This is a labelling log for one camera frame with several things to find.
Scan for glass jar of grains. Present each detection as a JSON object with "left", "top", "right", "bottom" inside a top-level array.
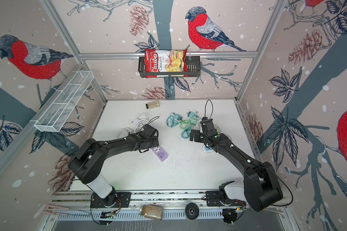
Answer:
[{"left": 139, "top": 205, "right": 164, "bottom": 220}]

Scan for black wire wall basket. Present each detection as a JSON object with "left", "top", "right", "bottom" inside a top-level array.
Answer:
[{"left": 138, "top": 56, "right": 201, "bottom": 79}]

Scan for thick white power cord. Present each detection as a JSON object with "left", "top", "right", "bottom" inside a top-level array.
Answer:
[{"left": 115, "top": 125, "right": 142, "bottom": 139}]

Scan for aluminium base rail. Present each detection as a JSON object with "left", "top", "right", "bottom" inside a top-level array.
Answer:
[{"left": 34, "top": 189, "right": 290, "bottom": 221}]

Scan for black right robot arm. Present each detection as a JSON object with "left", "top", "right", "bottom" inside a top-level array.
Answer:
[{"left": 190, "top": 117, "right": 283, "bottom": 212}]

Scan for white blue small device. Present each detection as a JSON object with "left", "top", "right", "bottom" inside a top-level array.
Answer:
[{"left": 201, "top": 145, "right": 214, "bottom": 155}]

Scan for black round knob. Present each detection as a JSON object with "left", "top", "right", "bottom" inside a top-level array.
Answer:
[{"left": 185, "top": 203, "right": 200, "bottom": 220}]

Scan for pink chopsticks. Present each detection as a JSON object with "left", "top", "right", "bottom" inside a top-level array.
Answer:
[{"left": 41, "top": 204, "right": 69, "bottom": 216}]

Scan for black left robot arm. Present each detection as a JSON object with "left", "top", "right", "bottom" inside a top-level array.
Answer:
[{"left": 68, "top": 125, "right": 159, "bottom": 208}]

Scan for red cassava chips bag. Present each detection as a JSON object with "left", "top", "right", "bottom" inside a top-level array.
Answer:
[{"left": 144, "top": 49, "right": 188, "bottom": 78}]

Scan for teal cable bundle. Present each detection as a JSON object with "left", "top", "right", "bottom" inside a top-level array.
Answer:
[{"left": 165, "top": 111, "right": 201, "bottom": 139}]

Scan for purple power strip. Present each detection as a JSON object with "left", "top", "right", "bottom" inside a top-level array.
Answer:
[{"left": 151, "top": 146, "right": 168, "bottom": 162}]

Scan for white mesh wall shelf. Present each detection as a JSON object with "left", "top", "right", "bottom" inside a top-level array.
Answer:
[{"left": 34, "top": 70, "right": 94, "bottom": 132}]

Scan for white charger plug adapter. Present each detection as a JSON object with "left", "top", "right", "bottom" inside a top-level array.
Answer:
[{"left": 132, "top": 118, "right": 141, "bottom": 125}]

